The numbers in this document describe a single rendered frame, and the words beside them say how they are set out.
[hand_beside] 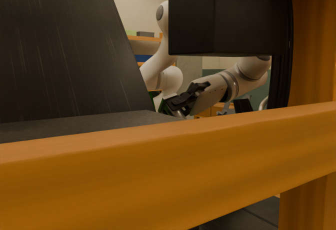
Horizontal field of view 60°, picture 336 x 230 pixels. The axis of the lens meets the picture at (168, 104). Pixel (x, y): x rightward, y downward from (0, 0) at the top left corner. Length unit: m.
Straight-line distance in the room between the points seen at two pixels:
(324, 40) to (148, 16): 7.31
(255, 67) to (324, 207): 0.36
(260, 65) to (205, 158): 0.53
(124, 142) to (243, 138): 0.13
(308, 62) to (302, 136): 0.21
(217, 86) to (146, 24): 7.00
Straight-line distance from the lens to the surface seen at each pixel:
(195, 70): 8.73
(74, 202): 0.22
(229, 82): 0.78
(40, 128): 0.47
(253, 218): 0.93
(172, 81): 1.43
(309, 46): 0.57
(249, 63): 0.78
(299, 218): 0.63
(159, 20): 1.16
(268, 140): 0.33
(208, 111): 6.83
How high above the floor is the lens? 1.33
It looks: 7 degrees down
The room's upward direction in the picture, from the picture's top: straight up
